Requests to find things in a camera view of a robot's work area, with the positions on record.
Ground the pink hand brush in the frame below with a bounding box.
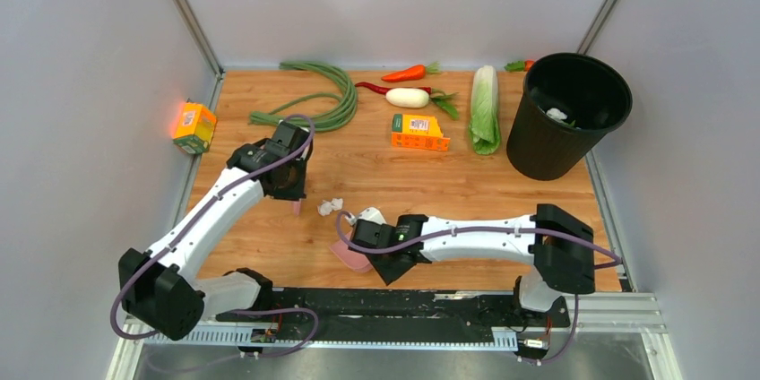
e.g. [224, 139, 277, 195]
[291, 201, 302, 216]

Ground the pink dustpan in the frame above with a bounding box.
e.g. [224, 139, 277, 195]
[330, 241, 373, 273]

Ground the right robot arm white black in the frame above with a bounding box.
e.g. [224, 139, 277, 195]
[341, 203, 596, 325]

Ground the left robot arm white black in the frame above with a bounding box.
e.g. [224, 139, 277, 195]
[109, 114, 315, 341]

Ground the paper scrap centre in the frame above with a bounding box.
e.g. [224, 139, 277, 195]
[317, 200, 333, 217]

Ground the paper scrap right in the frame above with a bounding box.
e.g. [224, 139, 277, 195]
[331, 198, 344, 211]

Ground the green long beans bundle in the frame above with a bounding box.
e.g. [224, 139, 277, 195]
[248, 60, 358, 133]

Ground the orange yellow sponge pack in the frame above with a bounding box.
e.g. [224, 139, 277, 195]
[172, 102, 218, 155]

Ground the red chili pepper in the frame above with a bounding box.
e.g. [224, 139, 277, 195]
[355, 82, 433, 95]

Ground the orange box on table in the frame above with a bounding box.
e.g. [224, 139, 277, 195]
[391, 114, 450, 151]

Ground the white radish with leaves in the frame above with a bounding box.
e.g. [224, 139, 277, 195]
[385, 88, 460, 120]

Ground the napa cabbage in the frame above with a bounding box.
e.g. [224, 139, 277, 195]
[468, 65, 501, 155]

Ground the orange carrot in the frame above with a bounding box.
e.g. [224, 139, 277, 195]
[381, 62, 440, 82]

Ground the carrot behind bin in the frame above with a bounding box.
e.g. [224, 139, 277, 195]
[504, 60, 535, 73]

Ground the black trash bin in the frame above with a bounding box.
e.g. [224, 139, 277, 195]
[505, 52, 634, 181]

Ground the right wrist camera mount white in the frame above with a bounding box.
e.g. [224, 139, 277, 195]
[346, 207, 386, 226]

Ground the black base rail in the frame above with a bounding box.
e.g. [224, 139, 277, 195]
[214, 287, 571, 344]

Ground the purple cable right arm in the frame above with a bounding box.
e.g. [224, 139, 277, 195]
[334, 211, 624, 272]

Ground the paper scrap near brush handle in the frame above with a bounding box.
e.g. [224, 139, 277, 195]
[545, 108, 568, 123]

